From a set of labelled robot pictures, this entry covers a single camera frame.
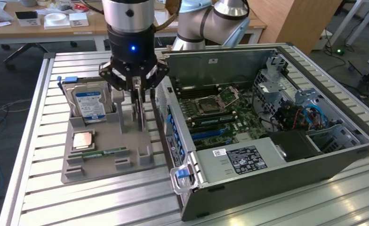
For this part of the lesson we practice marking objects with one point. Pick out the blue expansion slot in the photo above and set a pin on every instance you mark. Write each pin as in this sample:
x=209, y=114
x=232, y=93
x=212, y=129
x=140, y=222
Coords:
x=209, y=134

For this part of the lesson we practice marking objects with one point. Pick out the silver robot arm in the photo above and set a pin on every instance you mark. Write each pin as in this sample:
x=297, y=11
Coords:
x=200, y=23

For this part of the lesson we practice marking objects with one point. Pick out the silver disk bay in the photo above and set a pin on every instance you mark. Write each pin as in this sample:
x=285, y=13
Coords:
x=334, y=139

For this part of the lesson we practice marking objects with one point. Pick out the silver chipset heatsink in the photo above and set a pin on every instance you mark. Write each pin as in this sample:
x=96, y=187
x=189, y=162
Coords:
x=244, y=137

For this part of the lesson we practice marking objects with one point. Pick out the black topped white box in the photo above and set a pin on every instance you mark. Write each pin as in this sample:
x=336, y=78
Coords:
x=26, y=17

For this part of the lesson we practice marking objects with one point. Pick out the open grey PC case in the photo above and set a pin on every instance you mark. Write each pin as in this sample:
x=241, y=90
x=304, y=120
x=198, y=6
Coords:
x=265, y=193

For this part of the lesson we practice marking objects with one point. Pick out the black desk leg base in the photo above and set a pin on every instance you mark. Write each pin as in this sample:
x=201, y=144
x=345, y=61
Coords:
x=24, y=50

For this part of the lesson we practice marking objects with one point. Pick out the graphics card with metal bracket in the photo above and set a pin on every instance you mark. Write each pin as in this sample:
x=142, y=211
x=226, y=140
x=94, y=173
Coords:
x=137, y=113

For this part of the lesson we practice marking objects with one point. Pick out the wooden desk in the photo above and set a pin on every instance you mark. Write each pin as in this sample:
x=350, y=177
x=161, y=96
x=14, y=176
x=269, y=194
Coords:
x=77, y=29

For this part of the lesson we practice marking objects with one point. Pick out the metal socket cover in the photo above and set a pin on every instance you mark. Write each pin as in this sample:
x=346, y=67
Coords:
x=229, y=96

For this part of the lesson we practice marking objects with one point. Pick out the grey cup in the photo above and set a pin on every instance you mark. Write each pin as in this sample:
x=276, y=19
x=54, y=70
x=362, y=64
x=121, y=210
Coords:
x=28, y=2

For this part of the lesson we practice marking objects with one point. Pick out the CPU socket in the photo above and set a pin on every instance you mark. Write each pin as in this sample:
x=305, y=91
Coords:
x=209, y=106

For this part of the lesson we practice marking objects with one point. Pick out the green motherboard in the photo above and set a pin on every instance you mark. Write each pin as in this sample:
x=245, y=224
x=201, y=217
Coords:
x=244, y=117

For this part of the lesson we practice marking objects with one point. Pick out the loose green RAM stick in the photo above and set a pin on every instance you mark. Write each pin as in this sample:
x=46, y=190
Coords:
x=93, y=154

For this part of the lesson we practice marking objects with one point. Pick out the grey parts rack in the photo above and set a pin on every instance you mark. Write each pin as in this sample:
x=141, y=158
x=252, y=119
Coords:
x=109, y=141

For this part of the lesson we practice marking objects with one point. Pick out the blue case latch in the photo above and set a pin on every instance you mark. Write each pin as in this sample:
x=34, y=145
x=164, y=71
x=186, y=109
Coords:
x=181, y=175

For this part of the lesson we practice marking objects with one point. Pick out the device with green light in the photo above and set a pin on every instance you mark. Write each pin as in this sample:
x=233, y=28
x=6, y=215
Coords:
x=338, y=50

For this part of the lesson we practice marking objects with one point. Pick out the small red item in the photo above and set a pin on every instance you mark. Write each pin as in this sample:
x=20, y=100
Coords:
x=78, y=8

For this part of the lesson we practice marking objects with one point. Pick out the white paper stack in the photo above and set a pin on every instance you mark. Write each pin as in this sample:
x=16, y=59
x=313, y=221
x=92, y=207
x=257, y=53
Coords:
x=162, y=16

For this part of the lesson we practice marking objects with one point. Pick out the white desk frame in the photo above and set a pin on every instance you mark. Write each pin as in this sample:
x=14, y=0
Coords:
x=344, y=20

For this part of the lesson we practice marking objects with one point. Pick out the copper coloured CPU chip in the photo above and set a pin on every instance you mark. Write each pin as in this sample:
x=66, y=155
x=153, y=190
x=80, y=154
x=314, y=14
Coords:
x=82, y=140

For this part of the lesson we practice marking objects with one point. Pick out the white box with red dot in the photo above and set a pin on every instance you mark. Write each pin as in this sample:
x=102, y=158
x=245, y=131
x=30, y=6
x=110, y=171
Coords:
x=325, y=40

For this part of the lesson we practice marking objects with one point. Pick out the metal drive cage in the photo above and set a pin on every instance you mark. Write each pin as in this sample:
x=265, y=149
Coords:
x=272, y=89

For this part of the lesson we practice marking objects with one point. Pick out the grey power supply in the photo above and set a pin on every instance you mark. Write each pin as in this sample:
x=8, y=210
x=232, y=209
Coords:
x=212, y=169

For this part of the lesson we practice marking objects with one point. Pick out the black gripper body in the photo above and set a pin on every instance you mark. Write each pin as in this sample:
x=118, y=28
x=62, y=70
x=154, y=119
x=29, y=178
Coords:
x=130, y=42

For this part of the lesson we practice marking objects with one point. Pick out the silver disk in blue carrier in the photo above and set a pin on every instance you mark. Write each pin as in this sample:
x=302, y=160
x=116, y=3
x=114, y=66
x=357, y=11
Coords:
x=84, y=81

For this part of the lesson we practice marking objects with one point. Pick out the hard disk with blue label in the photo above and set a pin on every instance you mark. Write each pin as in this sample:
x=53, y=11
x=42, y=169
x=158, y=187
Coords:
x=88, y=103

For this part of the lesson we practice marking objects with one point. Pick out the white tape roll box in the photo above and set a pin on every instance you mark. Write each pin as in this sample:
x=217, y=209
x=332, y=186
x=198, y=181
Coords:
x=57, y=21

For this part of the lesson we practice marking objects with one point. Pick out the installed green RAM stick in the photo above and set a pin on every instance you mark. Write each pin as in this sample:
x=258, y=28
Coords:
x=212, y=120

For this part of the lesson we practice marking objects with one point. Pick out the white labelled box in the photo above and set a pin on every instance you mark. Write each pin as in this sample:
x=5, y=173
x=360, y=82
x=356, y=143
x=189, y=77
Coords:
x=78, y=20

